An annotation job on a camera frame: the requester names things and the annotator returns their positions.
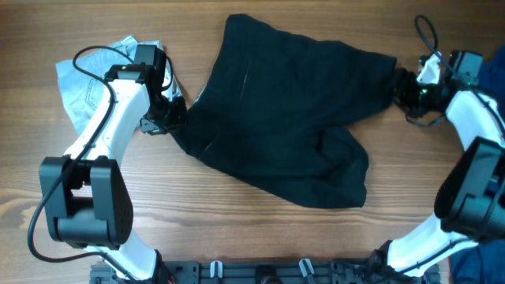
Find black shorts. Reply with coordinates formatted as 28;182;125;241
174;14;396;209

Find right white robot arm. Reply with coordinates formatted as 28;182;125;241
331;50;504;283

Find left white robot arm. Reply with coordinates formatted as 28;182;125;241
27;44;187;283

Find blue clothes pile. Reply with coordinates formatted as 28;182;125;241
450;46;504;284

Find folded light blue jeans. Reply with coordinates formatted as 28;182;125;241
56;35;175;135

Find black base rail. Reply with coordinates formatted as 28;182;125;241
89;258;441;284

